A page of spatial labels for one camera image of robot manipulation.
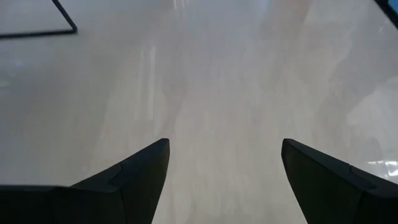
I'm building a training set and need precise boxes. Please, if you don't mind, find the wooden shelf with black frame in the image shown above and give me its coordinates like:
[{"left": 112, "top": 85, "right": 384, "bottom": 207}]
[{"left": 0, "top": 0, "right": 78, "bottom": 40}]

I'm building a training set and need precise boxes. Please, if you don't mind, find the black metal table frame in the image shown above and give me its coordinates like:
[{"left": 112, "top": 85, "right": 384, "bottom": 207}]
[{"left": 374, "top": 0, "right": 398, "bottom": 30}]

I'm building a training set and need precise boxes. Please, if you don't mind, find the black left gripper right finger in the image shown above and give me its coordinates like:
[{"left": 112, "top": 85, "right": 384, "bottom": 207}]
[{"left": 281, "top": 138, "right": 398, "bottom": 224}]

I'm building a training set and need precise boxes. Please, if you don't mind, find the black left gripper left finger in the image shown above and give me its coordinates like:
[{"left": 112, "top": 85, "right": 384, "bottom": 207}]
[{"left": 0, "top": 138, "right": 170, "bottom": 224}]

